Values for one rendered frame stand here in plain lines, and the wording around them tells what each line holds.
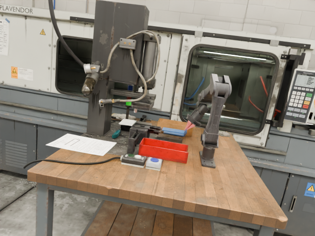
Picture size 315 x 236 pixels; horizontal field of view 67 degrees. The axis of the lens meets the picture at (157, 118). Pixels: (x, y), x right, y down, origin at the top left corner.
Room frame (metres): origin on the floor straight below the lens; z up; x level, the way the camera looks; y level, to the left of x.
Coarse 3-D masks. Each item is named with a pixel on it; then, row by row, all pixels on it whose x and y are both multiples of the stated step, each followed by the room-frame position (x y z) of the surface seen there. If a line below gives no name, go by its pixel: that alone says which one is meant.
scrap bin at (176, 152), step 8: (144, 144) 1.25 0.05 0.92; (152, 144) 1.24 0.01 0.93; (160, 144) 1.24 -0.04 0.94; (168, 144) 1.23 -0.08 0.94; (176, 144) 1.23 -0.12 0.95; (184, 144) 1.23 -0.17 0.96; (144, 152) 1.13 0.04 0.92; (152, 152) 1.13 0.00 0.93; (160, 152) 1.12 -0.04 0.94; (168, 152) 1.12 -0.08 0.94; (176, 152) 1.12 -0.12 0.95; (184, 152) 1.11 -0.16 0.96; (168, 160) 1.12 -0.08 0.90; (176, 160) 1.12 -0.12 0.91; (184, 160) 1.11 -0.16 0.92
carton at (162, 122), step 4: (160, 120) 1.73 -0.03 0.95; (164, 120) 1.72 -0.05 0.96; (168, 120) 1.72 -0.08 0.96; (172, 120) 1.72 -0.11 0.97; (160, 124) 1.61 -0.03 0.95; (164, 124) 1.61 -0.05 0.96; (168, 124) 1.61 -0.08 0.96; (172, 124) 1.60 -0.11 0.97; (176, 124) 1.72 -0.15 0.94; (180, 124) 1.71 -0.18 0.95; (184, 124) 1.71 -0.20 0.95; (172, 128) 1.60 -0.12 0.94; (176, 128) 1.60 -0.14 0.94; (180, 128) 1.60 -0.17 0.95; (184, 128) 1.60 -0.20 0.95; (192, 128) 1.59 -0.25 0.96; (188, 132) 1.59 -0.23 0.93
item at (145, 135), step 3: (129, 132) 1.30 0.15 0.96; (132, 132) 1.30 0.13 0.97; (141, 132) 1.29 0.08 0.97; (147, 132) 1.32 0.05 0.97; (129, 135) 1.30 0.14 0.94; (141, 135) 1.29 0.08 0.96; (144, 135) 1.29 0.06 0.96; (147, 135) 1.34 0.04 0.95; (141, 138) 1.29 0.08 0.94; (138, 141) 1.29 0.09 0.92
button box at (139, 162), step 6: (126, 156) 1.02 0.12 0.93; (144, 156) 1.05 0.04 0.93; (30, 162) 0.93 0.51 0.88; (60, 162) 0.93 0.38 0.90; (66, 162) 0.93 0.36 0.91; (72, 162) 0.93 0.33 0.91; (78, 162) 0.94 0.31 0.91; (84, 162) 0.95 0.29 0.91; (90, 162) 0.95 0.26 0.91; (96, 162) 0.97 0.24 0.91; (102, 162) 0.98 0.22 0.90; (126, 162) 1.00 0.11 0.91; (132, 162) 1.00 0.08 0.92; (138, 162) 1.00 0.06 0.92; (144, 162) 1.01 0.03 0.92; (24, 168) 0.93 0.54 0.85
